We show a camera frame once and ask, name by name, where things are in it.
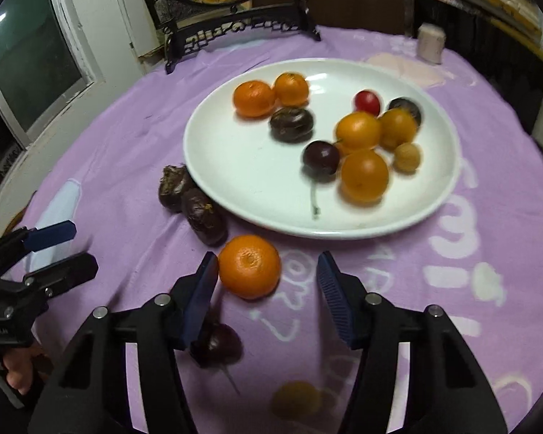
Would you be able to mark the brown cabinet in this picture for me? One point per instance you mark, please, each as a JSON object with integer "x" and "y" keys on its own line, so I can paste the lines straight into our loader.
{"x": 353, "y": 9}

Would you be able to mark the orange tangerine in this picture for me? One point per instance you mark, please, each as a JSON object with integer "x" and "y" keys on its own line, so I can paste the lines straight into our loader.
{"x": 291, "y": 89}
{"x": 254, "y": 98}
{"x": 249, "y": 266}

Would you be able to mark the white drink can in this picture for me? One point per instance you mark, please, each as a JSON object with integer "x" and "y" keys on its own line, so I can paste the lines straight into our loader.
{"x": 430, "y": 43}

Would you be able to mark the red cherry tomato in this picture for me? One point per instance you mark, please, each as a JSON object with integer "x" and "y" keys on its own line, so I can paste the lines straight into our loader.
{"x": 367, "y": 102}

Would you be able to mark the smooth yellow-orange orange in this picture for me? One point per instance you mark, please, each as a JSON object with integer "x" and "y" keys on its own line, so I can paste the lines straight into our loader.
{"x": 358, "y": 130}
{"x": 397, "y": 127}
{"x": 364, "y": 175}

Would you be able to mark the dark brown water chestnut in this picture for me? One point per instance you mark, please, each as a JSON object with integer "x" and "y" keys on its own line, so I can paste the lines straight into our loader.
{"x": 203, "y": 217}
{"x": 174, "y": 187}
{"x": 291, "y": 124}
{"x": 405, "y": 107}

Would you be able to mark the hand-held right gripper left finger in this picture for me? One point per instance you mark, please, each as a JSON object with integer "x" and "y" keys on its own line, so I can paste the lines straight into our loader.
{"x": 199, "y": 298}

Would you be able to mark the purple printed tablecloth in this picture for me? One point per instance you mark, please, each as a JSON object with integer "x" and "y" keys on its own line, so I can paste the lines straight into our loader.
{"x": 117, "y": 144}

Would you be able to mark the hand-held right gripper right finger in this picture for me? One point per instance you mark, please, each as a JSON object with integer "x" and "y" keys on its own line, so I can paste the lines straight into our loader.
{"x": 337, "y": 298}

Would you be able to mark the small yellow-green fruit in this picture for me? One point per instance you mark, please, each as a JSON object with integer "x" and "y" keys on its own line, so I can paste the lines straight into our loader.
{"x": 296, "y": 400}

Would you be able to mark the white door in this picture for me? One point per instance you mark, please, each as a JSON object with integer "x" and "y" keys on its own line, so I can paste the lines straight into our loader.
{"x": 108, "y": 9}

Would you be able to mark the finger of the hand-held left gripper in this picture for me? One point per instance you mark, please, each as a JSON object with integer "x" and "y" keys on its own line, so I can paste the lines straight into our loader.
{"x": 49, "y": 233}
{"x": 68, "y": 271}

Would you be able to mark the dark purple cherry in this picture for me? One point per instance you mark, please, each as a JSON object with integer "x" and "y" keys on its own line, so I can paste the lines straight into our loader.
{"x": 224, "y": 346}
{"x": 321, "y": 157}

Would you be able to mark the white framed window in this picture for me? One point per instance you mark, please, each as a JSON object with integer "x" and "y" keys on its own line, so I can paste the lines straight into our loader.
{"x": 31, "y": 54}

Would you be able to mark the small tan round fruit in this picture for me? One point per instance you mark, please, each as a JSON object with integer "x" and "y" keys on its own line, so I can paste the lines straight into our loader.
{"x": 407, "y": 157}

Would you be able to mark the person's left hand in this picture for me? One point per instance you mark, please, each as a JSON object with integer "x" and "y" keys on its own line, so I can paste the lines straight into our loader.
{"x": 20, "y": 368}

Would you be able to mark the white plate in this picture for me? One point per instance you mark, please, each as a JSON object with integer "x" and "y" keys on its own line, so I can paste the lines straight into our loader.
{"x": 253, "y": 181}

